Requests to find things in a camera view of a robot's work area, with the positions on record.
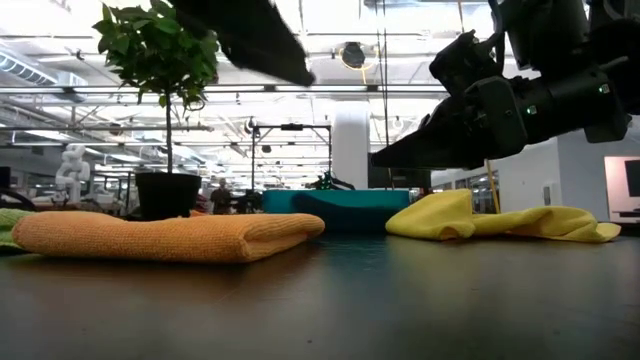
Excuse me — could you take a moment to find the tan slanted pole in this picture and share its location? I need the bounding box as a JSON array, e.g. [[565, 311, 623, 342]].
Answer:
[[483, 159, 502, 215]]

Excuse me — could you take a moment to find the green potted plant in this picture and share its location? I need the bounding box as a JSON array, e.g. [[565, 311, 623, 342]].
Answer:
[[92, 0, 221, 223]]

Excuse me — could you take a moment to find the black metal rig frame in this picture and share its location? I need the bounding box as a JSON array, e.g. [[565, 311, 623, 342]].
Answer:
[[249, 123, 334, 191]]

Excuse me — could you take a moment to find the black computer monitor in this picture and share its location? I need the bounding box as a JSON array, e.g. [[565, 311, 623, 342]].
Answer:
[[367, 152, 433, 191]]

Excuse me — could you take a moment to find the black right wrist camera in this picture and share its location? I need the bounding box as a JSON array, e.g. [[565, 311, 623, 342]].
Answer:
[[428, 28, 507, 99]]

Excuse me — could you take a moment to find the person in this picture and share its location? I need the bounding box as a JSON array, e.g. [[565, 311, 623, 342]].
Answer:
[[209, 177, 235, 216]]

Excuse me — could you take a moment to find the teal plastic bin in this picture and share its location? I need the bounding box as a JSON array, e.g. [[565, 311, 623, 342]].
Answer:
[[262, 188, 412, 234]]

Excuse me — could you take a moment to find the white robot figure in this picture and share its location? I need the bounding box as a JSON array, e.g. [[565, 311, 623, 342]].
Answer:
[[53, 143, 93, 204]]

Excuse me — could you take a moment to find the black hanging cable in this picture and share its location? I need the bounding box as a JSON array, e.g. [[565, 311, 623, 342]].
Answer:
[[380, 0, 392, 151]]

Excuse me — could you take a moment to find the orange microfiber towel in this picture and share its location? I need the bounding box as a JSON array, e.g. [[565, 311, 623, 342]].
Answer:
[[10, 209, 327, 265]]

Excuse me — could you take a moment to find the black ceiling camera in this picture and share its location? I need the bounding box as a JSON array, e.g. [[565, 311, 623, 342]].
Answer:
[[339, 41, 368, 70]]

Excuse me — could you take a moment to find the white building column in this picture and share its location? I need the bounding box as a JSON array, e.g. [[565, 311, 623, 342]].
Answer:
[[331, 101, 371, 189]]

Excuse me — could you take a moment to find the lime green microfiber towel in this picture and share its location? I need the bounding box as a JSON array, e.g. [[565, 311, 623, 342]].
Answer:
[[0, 207, 37, 254]]

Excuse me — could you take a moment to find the dark wall screen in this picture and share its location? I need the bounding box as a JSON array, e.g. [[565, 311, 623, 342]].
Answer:
[[623, 159, 640, 198]]

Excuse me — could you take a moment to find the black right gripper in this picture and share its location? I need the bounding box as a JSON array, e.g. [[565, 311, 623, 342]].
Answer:
[[369, 68, 585, 172]]

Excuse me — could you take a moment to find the yellow microfiber towel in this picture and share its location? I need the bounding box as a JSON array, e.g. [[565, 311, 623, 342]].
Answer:
[[384, 188, 623, 245]]

